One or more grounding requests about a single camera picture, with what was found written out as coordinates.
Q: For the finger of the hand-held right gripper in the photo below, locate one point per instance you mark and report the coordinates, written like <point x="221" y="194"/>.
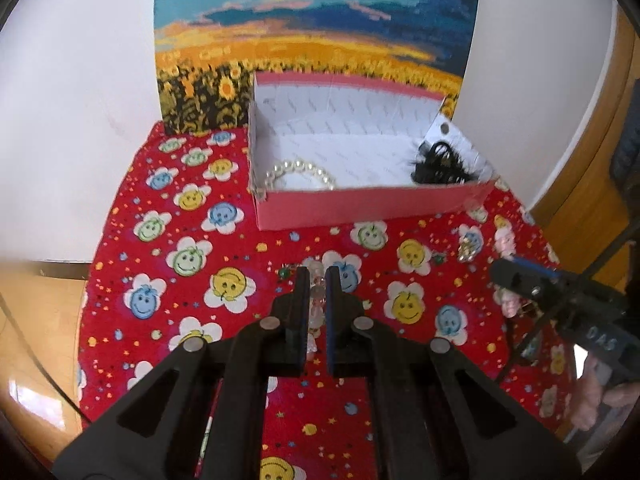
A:
<point x="520" y="277"/>

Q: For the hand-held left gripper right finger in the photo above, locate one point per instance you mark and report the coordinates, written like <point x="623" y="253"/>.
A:
<point x="330" y="305"/>

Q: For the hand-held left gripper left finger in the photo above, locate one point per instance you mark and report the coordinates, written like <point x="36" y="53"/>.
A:
<point x="305" y="302"/>

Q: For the pale pink flower ornament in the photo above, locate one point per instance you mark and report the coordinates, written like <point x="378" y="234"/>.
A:
<point x="510" y="305"/>
<point x="505" y="240"/>

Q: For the gold rhinestone earring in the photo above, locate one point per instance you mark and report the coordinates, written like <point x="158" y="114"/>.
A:
<point x="468" y="250"/>

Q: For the pink cardboard box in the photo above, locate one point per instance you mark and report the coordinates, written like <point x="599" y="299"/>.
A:
<point x="350" y="210"/>

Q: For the person's right hand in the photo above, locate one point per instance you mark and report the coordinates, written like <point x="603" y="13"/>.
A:
<point x="597" y="397"/>

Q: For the small green bead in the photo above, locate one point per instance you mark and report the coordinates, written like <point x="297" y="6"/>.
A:
<point x="440" y="258"/>
<point x="283" y="273"/>

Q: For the black feather hair clip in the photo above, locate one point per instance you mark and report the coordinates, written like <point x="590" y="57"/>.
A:
<point x="440" y="165"/>

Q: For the red smiley flower tablecloth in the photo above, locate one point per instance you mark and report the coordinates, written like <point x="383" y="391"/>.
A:
<point x="125" y="240"/>

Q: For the sunflower field painting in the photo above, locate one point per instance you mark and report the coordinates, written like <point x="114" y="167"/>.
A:
<point x="310" y="20"/>

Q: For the wooden door frame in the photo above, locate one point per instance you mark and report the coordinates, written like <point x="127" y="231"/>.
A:
<point x="590" y="185"/>

